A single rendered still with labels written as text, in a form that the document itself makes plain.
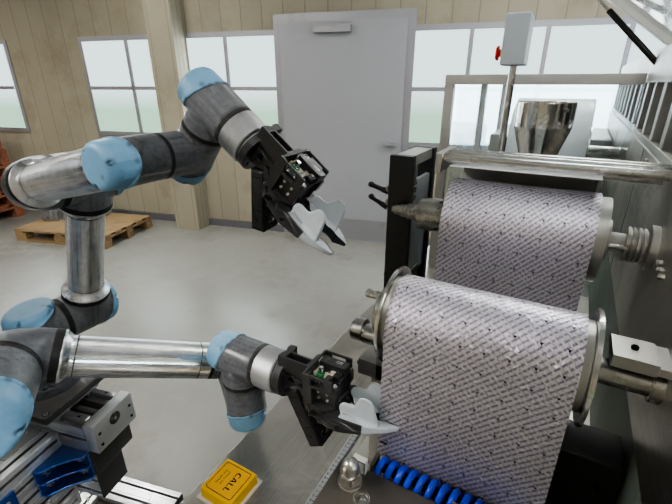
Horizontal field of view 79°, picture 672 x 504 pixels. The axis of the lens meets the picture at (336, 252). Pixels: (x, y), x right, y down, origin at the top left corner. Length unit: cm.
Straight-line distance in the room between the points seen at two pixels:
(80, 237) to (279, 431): 66
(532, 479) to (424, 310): 26
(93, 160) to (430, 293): 51
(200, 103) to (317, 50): 358
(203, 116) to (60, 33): 532
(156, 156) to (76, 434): 85
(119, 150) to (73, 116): 538
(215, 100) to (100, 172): 20
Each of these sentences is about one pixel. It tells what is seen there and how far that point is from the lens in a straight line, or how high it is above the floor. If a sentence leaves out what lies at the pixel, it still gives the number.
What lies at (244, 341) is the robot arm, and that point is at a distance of 76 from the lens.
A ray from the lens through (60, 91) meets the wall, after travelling 612.
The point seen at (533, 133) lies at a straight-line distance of 118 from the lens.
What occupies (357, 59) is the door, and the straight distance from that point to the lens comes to 414.
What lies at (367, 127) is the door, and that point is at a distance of 413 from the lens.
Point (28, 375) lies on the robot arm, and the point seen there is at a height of 117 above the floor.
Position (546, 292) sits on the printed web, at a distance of 76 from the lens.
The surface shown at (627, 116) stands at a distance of 149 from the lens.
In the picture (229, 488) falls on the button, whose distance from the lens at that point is 84.
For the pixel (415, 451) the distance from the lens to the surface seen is 69.
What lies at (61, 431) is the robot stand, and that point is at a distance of 137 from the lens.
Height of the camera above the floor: 157
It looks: 22 degrees down
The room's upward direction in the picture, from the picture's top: straight up
